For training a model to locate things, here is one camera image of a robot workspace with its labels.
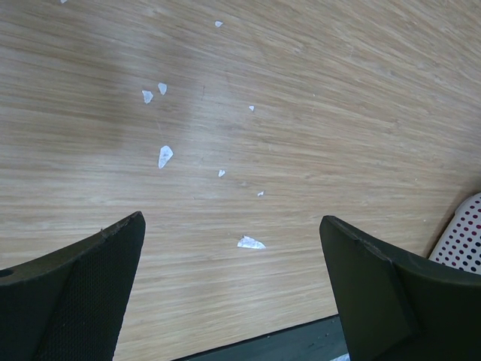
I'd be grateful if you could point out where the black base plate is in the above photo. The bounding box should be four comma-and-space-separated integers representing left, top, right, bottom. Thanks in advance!
183, 315, 349, 361

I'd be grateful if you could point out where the white laundry basket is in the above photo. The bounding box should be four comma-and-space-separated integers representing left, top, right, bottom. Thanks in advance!
428, 193, 481, 275

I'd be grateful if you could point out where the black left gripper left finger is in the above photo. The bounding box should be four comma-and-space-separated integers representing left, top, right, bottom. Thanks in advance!
1, 211, 146, 360

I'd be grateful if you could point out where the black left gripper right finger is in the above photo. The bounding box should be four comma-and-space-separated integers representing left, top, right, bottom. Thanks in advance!
319, 216, 480, 360

